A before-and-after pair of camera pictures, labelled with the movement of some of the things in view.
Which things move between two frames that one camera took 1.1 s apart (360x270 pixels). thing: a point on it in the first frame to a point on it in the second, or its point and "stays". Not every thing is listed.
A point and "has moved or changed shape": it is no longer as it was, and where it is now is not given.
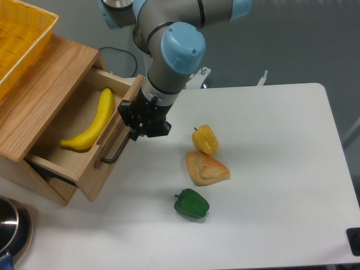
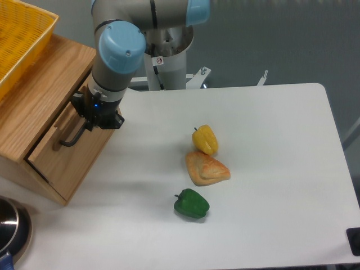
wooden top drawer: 85,169 has moved or changed shape
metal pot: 16,229 stays
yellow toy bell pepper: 205,139 stays
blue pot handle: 7,262 stays
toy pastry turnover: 204,170 stays
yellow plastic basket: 25,31 stays
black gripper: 145,117 to 93,108
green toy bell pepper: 190,203 stays
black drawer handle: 121,147 to 76,137
